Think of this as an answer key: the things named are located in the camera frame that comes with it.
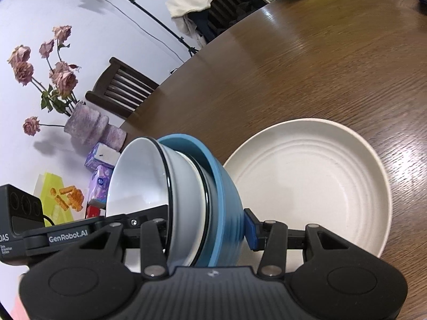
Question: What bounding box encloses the red gift box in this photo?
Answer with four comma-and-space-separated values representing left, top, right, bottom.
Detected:
85, 205, 106, 219

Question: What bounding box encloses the purple textured vase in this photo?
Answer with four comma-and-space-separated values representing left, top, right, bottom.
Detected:
64, 101, 127, 152

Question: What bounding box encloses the chair with cream blanket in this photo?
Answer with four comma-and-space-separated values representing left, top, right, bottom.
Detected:
167, 0, 274, 47

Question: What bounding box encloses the dried pink roses bouquet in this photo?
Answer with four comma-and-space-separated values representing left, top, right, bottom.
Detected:
6, 25, 83, 137

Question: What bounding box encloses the purple tissue pack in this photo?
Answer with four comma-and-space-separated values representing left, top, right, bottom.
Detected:
85, 142, 120, 171
88, 165, 113, 210

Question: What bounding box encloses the person's left hand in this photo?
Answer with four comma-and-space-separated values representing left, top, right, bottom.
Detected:
10, 291, 30, 320

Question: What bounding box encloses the purple tissue pack rear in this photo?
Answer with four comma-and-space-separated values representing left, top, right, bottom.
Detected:
85, 142, 120, 171

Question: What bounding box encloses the cream plate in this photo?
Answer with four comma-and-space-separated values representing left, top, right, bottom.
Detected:
224, 118, 392, 256

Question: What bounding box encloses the blue plastic bowl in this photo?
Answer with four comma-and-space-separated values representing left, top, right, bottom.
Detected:
158, 134, 245, 267

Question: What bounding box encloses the purple tissue pack front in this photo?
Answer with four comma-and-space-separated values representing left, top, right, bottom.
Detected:
88, 165, 113, 210

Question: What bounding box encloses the white bowl black rim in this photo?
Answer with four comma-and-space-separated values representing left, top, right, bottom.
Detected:
106, 137, 191, 267
177, 153, 218, 267

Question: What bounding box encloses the dark wooden chair left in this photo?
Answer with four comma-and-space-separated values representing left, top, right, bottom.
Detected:
85, 57, 159, 119

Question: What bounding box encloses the yellow-green snack box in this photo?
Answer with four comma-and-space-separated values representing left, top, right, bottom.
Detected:
34, 173, 86, 225

